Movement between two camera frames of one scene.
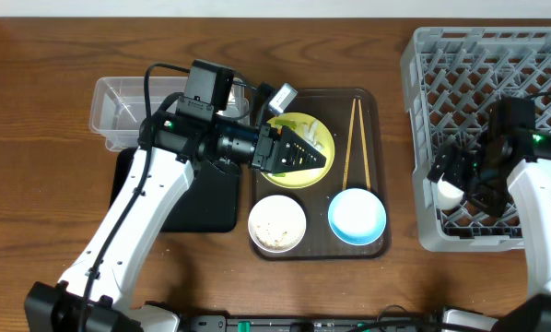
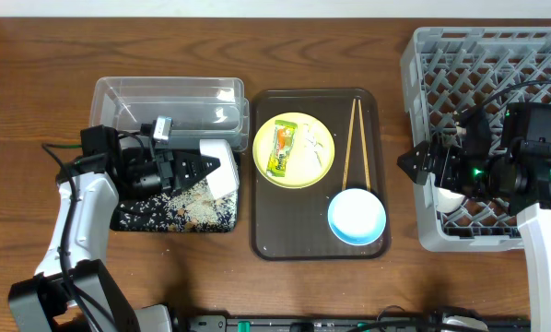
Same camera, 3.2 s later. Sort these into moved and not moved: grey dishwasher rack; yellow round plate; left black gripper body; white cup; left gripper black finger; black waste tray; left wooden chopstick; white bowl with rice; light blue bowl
Moved: left gripper black finger; left black gripper body; white bowl with rice
Not moved: grey dishwasher rack; left wooden chopstick; white cup; black waste tray; yellow round plate; light blue bowl
